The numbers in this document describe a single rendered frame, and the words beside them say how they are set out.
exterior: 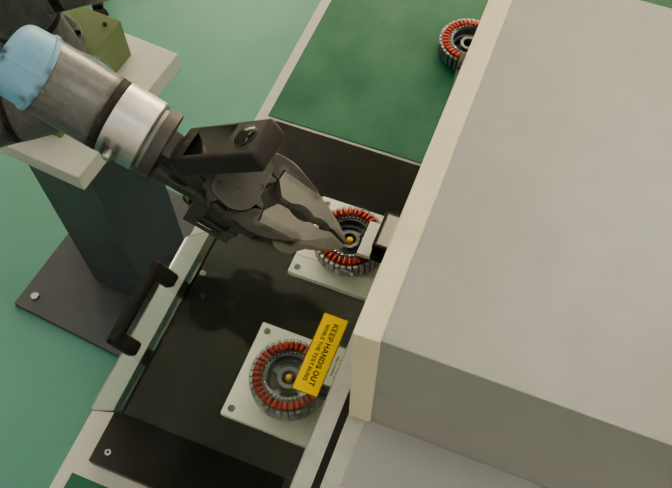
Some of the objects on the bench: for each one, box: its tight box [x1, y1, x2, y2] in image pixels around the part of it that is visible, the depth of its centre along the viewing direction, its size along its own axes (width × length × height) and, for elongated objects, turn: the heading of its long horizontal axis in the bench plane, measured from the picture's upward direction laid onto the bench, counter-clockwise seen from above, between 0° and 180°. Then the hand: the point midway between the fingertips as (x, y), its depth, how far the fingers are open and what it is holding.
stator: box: [438, 19, 480, 70], centre depth 147 cm, size 11×11×4 cm
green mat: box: [268, 0, 672, 164], centre depth 147 cm, size 94×61×1 cm, turn 69°
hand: (336, 236), depth 78 cm, fingers closed
